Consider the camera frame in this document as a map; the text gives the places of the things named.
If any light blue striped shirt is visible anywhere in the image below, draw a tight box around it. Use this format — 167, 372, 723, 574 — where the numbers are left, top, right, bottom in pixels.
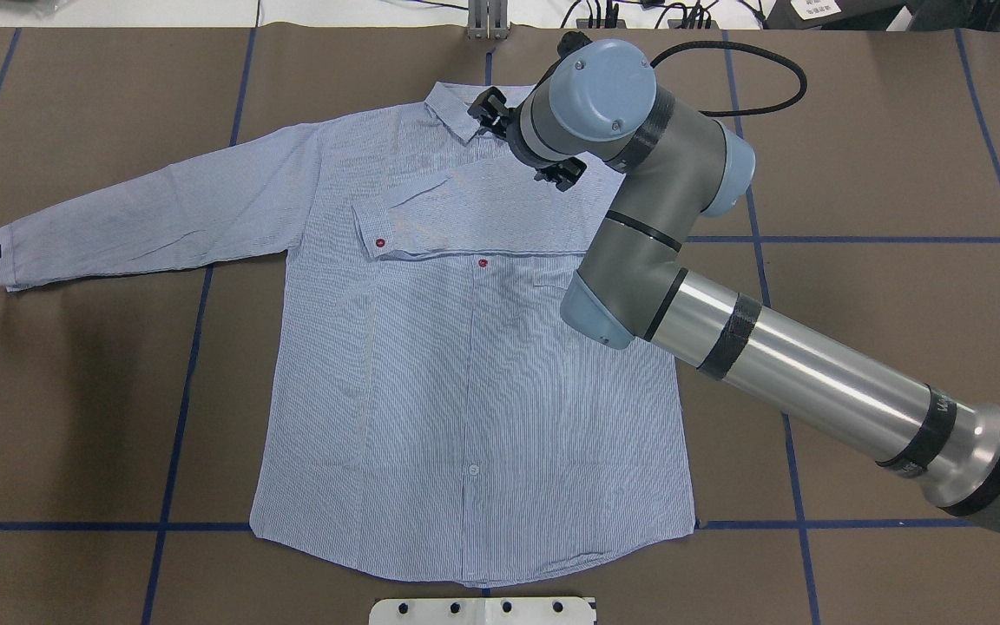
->
0, 82, 695, 587

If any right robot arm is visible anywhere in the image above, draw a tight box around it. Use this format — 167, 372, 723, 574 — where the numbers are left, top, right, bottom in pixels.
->
500, 31, 1000, 533

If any brown paper table mat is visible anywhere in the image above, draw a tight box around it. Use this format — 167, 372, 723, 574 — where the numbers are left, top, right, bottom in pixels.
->
0, 24, 1000, 624

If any aluminium frame post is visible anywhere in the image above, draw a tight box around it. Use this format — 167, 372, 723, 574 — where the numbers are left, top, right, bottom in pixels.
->
467, 0, 510, 41

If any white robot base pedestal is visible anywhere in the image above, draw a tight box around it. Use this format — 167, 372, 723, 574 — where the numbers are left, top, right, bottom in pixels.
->
368, 596, 599, 624

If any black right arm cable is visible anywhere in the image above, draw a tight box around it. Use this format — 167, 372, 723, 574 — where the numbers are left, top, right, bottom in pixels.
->
649, 41, 808, 117

